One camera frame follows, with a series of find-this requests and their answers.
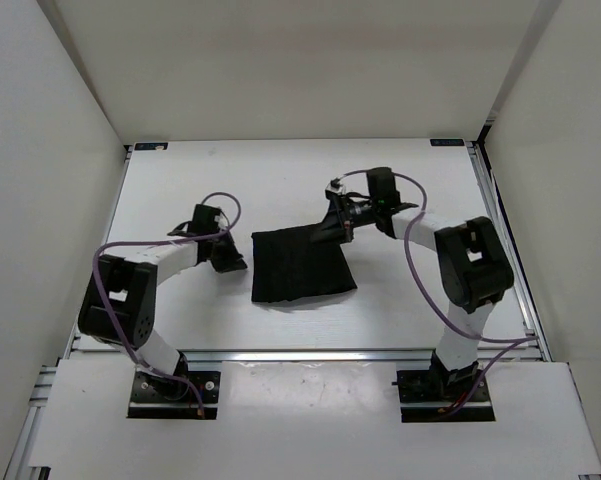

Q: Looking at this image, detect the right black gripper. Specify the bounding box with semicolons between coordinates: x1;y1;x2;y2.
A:
311;194;379;246

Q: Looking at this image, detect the black pleated skirt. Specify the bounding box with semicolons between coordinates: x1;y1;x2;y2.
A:
251;225;357;303

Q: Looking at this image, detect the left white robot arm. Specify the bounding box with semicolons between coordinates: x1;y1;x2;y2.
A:
78;233;247;400

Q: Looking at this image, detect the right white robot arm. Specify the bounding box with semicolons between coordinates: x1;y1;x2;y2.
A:
310;184;514;400

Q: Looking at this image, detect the right blue corner label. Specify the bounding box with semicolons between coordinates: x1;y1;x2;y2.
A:
430;138;465;147

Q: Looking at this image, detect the blue corner label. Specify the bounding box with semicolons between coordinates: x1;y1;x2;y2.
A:
134;142;168;151
430;138;465;147

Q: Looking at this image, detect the left blue corner label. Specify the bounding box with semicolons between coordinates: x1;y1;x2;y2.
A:
134;142;168;151

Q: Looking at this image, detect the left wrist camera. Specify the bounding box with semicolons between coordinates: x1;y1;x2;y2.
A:
168;204;226;238

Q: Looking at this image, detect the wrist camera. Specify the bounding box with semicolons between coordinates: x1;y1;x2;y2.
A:
366;167;416;213
168;204;226;238

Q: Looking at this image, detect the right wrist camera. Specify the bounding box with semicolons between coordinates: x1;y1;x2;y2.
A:
366;167;416;213

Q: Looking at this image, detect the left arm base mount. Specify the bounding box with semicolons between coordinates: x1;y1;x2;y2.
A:
127;370;221;420

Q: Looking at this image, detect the front aluminium frame rail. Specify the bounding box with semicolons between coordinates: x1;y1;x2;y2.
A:
62;348;481;366

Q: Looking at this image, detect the aluminium frame rail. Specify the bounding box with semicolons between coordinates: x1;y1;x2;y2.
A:
62;348;481;366
468;141;553;362

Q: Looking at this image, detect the right aluminium frame rail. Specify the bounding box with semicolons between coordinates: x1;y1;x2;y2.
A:
468;141;553;362

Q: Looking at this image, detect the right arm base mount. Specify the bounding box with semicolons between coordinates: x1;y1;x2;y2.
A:
393;370;496;424

